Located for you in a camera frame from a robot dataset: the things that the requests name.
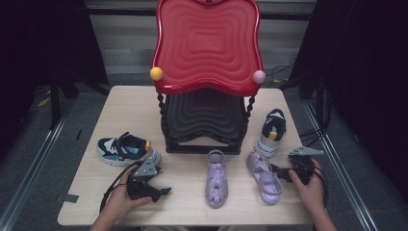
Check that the person's left hand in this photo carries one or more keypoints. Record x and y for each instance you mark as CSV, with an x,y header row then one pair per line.
x,y
120,200

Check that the yellow tape piece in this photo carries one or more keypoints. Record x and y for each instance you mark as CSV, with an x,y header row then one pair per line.
x,y
43,102

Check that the navy and white sneaker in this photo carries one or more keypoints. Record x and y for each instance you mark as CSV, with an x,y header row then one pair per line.
x,y
125,149
272,128

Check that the dark curtain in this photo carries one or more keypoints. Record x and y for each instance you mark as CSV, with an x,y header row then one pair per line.
x,y
362,64
41,41

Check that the purple sandal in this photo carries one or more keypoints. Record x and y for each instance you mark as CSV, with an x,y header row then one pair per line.
x,y
216,183
267,186

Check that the person's right hand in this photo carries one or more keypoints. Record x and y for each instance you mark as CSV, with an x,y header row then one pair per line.
x,y
312,195

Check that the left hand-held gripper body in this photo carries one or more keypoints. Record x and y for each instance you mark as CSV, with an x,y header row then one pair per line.
x,y
144,168

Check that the red and black shoe rack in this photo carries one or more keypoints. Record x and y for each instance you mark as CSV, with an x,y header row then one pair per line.
x,y
208,48

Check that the dark tape strip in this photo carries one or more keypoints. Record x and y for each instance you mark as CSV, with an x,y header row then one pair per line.
x,y
70,198

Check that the metal floor rail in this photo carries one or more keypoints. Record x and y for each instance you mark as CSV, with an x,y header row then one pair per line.
x,y
35,173
340,166

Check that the black metal stand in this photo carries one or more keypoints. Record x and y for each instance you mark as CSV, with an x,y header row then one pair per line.
x,y
55,102

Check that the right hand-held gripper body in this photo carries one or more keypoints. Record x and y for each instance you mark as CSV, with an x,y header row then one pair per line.
x,y
303,166

